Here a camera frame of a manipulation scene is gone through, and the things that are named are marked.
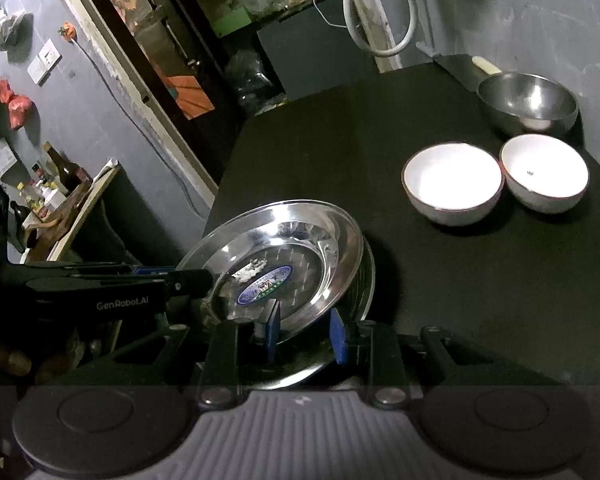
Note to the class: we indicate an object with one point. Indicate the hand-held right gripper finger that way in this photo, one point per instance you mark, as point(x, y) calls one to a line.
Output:
point(271, 327)

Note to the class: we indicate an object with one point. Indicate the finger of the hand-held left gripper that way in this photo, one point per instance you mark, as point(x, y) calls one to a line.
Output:
point(152, 270)
point(190, 282)

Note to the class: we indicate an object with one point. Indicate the stainless steel bowl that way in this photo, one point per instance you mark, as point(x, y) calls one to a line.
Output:
point(280, 255)
point(527, 102)

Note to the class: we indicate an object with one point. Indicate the stainless steel plate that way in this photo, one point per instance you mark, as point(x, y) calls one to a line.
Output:
point(362, 290)

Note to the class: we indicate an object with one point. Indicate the person's left hand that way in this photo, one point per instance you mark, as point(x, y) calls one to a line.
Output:
point(7, 359)

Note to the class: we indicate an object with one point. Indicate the wooden cutting board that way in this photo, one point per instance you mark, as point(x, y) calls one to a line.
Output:
point(55, 220)

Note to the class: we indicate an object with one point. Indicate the beige counter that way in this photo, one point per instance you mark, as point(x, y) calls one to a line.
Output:
point(87, 205)

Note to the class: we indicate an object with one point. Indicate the small white jar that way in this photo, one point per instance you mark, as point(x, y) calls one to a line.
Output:
point(55, 201)

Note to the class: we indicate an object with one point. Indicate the dark glass bottle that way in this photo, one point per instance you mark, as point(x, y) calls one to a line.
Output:
point(62, 170)

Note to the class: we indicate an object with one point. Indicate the orange cloth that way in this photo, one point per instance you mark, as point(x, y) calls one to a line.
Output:
point(190, 95)

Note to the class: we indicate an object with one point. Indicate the red plastic bag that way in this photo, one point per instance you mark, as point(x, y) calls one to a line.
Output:
point(17, 105)

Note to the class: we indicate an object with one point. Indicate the dark plastic bags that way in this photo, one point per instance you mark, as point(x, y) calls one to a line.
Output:
point(252, 77)

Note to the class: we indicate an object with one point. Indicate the white bowl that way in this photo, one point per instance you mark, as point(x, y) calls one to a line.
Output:
point(545, 170)
point(452, 182)

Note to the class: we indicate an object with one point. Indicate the green box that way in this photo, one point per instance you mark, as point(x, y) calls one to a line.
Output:
point(232, 24)

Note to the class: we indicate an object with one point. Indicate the dark cabinet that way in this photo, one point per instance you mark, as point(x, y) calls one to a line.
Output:
point(320, 55)

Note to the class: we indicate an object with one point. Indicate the clear plastic bag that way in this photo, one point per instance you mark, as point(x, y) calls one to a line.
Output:
point(10, 27)

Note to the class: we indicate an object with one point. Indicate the door frame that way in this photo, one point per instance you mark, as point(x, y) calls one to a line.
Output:
point(130, 80)

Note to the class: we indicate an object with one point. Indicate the white wall switch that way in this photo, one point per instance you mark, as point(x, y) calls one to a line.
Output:
point(45, 62)

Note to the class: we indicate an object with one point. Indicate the orange wall hook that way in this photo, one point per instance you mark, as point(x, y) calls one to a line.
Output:
point(67, 31)

